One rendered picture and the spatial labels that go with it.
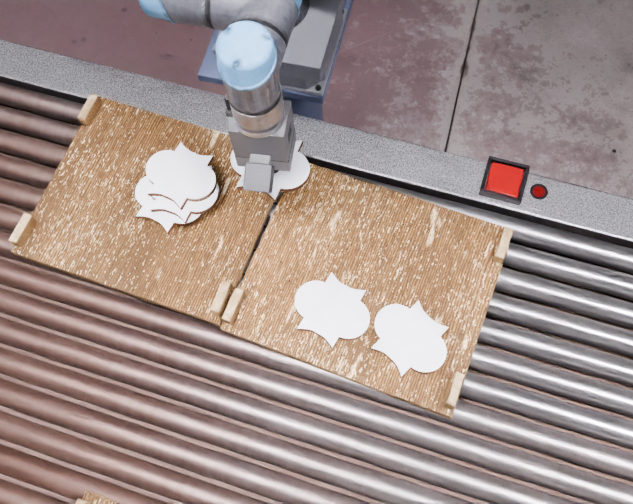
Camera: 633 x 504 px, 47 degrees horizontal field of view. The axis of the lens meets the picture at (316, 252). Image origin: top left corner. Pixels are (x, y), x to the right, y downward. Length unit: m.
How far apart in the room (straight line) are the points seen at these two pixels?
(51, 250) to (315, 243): 0.47
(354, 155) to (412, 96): 1.20
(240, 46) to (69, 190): 0.59
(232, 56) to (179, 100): 0.57
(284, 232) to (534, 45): 1.64
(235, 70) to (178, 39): 1.85
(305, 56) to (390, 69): 1.19
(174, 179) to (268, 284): 0.25
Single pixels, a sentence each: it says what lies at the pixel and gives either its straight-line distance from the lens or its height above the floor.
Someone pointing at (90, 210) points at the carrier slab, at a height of 0.94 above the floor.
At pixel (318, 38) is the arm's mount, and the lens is 1.49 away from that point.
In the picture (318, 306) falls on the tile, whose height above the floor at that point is 0.95.
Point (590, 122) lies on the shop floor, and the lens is 2.63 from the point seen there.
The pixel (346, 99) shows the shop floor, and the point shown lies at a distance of 2.56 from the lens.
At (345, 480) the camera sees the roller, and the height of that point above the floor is 0.92.
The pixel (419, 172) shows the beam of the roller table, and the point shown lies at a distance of 1.38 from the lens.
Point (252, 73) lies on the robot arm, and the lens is 0.94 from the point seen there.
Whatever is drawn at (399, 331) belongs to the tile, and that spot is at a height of 0.95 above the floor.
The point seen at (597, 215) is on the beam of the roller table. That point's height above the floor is 0.91.
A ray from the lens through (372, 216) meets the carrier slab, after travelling 1.31.
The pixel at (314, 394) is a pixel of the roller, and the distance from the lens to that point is 1.23.
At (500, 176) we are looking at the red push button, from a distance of 1.38.
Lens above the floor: 2.13
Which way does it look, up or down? 68 degrees down
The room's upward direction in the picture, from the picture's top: 7 degrees counter-clockwise
